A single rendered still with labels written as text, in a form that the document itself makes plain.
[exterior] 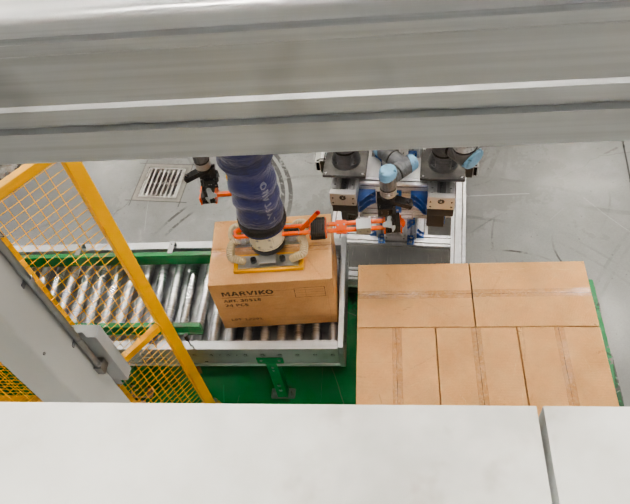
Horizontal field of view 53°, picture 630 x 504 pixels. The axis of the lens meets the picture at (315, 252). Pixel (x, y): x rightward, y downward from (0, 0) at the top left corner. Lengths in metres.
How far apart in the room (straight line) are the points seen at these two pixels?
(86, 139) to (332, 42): 0.19
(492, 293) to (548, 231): 1.12
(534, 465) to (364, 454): 0.05
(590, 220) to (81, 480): 4.45
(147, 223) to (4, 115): 4.29
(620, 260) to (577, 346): 1.18
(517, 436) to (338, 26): 0.26
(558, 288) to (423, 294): 0.69
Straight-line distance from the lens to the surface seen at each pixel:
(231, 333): 3.39
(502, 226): 4.43
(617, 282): 4.32
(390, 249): 4.00
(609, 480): 0.20
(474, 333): 3.31
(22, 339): 1.83
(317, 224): 3.00
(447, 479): 0.19
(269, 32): 0.39
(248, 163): 2.54
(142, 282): 2.70
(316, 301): 3.16
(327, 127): 0.43
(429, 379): 3.18
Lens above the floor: 3.40
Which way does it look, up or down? 53 degrees down
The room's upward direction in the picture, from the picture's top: 10 degrees counter-clockwise
